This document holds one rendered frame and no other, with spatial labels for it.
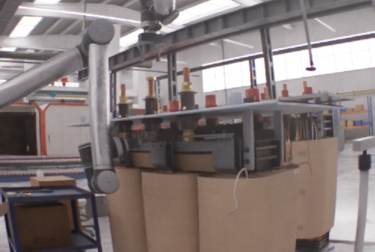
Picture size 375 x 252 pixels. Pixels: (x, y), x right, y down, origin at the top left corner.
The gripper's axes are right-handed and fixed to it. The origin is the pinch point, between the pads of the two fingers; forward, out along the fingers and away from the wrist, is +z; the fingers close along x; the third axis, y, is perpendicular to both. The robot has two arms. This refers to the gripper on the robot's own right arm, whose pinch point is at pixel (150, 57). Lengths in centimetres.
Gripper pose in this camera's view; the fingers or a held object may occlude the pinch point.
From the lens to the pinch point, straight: 185.8
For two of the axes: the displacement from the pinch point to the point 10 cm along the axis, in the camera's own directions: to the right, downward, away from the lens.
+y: -5.5, 0.8, 8.3
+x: -8.4, 0.0, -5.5
